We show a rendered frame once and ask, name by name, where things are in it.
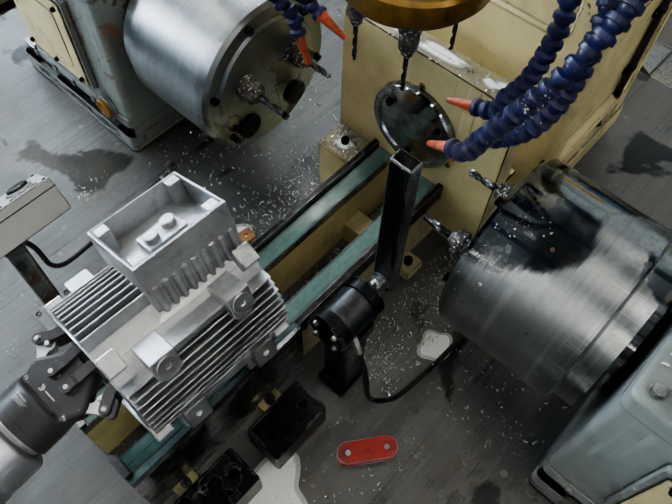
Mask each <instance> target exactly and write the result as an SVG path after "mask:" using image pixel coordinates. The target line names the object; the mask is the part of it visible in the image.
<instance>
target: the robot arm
mask: <svg viewBox="0 0 672 504"><path fill-rule="evenodd" d="M31 340H32V342H33V343H34V344H36V350H37V359H35V360H34V361H33V362H32V364H31V366H30V368H29V370H28V371H27V373H26V374H25V375H23V376H22V377H20V378H18V379H17V380H15V381H14V382H13V383H12V384H11V385H10V386H9V387H7V388H6V389H5V390H4V391H3V392H2V393H1V394H0V504H4V503H6V502H7V501H8V500H9V499H10V498H11V497H12V495H13V494H14V493H15V492H16V491H17V490H18V489H19V488H20V487H21V486H22V485H23V484H24V483H25V482H26V481H27V480H29V479H30V478H31V477H32V476H33V475H34V474H35V473H36V472H37V471H38V470H39V469H40V468H41V467H42V465H43V458H42V455H41V454H46V453H47V452H48V451H49V450H50V449H51V448H52V447H53V446H54V445H55V444H56V443H57V442H58V441H59V440H60V439H61V438H62V437H63V436H64V435H65V434H66V433H67V432H68V431H69V430H70V429H71V427H72V426H73V425H74V424H75V423H77V422H79V421H81V420H84V419H86V418H88V417H89V416H90V415H95V416H102V417H105V418H106V419H108V420H111V421H112V420H115V419H116V418H117V416H118V413H119V410H120V406H121V403H122V399H123V397H122V396H121V394H120V393H119V392H118V391H117V390H116V388H115V387H114V386H113V385H112V384H111V383H110V382H109V384H108V385H107V387H106V389H105V391H104V393H103V395H100V396H98V397H97V400H96V401H95V399H96V395H97V391H98V387H99V384H100V383H101V382H102V381H103V380H104V379H105V378H106V377H105V376H104V374H103V373H102V372H101V371H100V370H99V369H98V368H97V366H96V365H95V364H94V363H93V362H92V361H91V360H90V358H89V357H88V356H87V355H86V354H85V353H84V352H83V351H82V349H81V348H80V347H79V346H78V345H77V344H76V343H75V344H73V345H72V346H71V347H70V348H69V349H68V350H67V351H66V352H62V353H57V354H53V353H54V352H58V350H59V347H61V346H64V345H66V344H68V343H70V342H71V341H73V339H72V338H71V337H70V336H69V335H68V334H67V333H66V332H65V331H64V330H63V329H62V328H61V327H60V326H59V325H58V326H57V327H55V328H53V329H51V330H47V331H43V332H39V333H35V334H34V335H33V336H32V339H31ZM51 354H53V355H51Z"/></svg>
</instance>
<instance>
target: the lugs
mask: <svg viewBox="0 0 672 504"><path fill-rule="evenodd" d="M230 255H231V257H232V260H233V261H234V262H235V264H236V265H237V266H238V267H239V268H240V270H241V271H242V272H244V271H246V270H247V269H248V268H249V267H250V266H252V265H253V264H254V263H255V262H256V261H258V260H259V259H260V256H259V254H258V253H257V252H256V251H255V250H254V249H253V247H252V246H251V245H250V244H249V243H248V241H244V242H243V243H242V244H241V245H239V246H238V247H237V248H236V249H234V250H233V251H232V252H231V254H230ZM62 299H63V298H62V297H61V296H60V295H59V296H57V297H56V298H54V299H53V300H51V301H50V302H49V303H47V304H46V305H45V306H44V307H43V309H44V311H45V312H46V313H47V314H48V316H49V317H50V318H51V319H52V320H53V321H54V322H55V318H54V316H53V315H52V313H51V312H50V310H49V309H50V308H52V307H53V306H54V305H56V304H57V303H58V302H60V301H61V300H62ZM288 327H289V324H288V323H287V322H286V321H285V322H284V323H283V324H282V325H281V326H279V327H278V328H277V329H276V330H275V331H274V332H273V333H272V334H270V336H272V338H275V337H278V336H279V335H280V334H281V333H282V332H283V331H285V330H286V329H287V328H288ZM95 365H96V366H97V367H98V368H99V370H100V371H101V372H102V373H103V374H104V375H105V377H106V378H107V379H108V380H109V381H111V380H113V379H114V378H115V377H116V376H118V375H119V374H120V373H121V372H123V371H124V370H125V369H126V368H127V367H128V365H127V364H126V362H125V361H124V360H123V359H122V358H121V357H120V355H119V354H118V353H117V352H116V351H115V350H114V349H113V348H110V349H109V350H108V351H107V352H105V353H104V354H103V355H102V356H100V357H99V358H98V359H96V360H95ZM147 430H148V431H149V432H150V433H151V435H152V436H153V437H154V438H155V439H156V440H157V441H158V442H161V441H162V440H163V439H164V438H165V437H166V436H167V435H169V434H170V433H171V432H172V431H173V430H174V427H173V426H172V424H171V423H170V424H169V425H168V426H167V427H166V428H165V429H164V430H163V431H161V432H160V433H159V434H158V435H157V434H156V433H155V432H154V431H152V430H151V429H150V428H148V429H147Z"/></svg>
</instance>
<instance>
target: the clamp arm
mask: <svg viewBox="0 0 672 504"><path fill-rule="evenodd" d="M422 167H423V163H422V162H421V161H420V160H418V159H417V158H415V157H414V156H412V155H411V154H409V153H408V152H407V151H405V150H404V149H399V150H398V151H397V152H396V153H395V154H393V155H392V156H391V157H390V159H389V165H388V172H387V179H386V187H385V194H384V201H383V208H382V215H381V222H380V229H379V236H378V243H377V250H376V257H375V265H374V272H373V274H372V275H373V276H372V277H371V279H372V278H373V277H374V276H375V275H377V276H376V277H375V278H374V279H375V280H378V281H379V280H380V279H381V277H382V278H383V279H384V280H382V281H381V282H380V283H381V286H382V287H383V286H384V285H385V284H386V286H385V287H384V288H383V290H385V291H386V292H388V293H389V292H391V291H392V290H393V289H394V288H395V287H396V286H397V284H398V280H399V275H400V271H401V266H402V261H403V256H404V252H405V247H406V242H407V238H408V233H409V228H410V223H411V219H412V214H413V209H414V204H415V200H416V195H417V190H418V186H419V181H420V176H421V171H422ZM380 276H381V277H380Z"/></svg>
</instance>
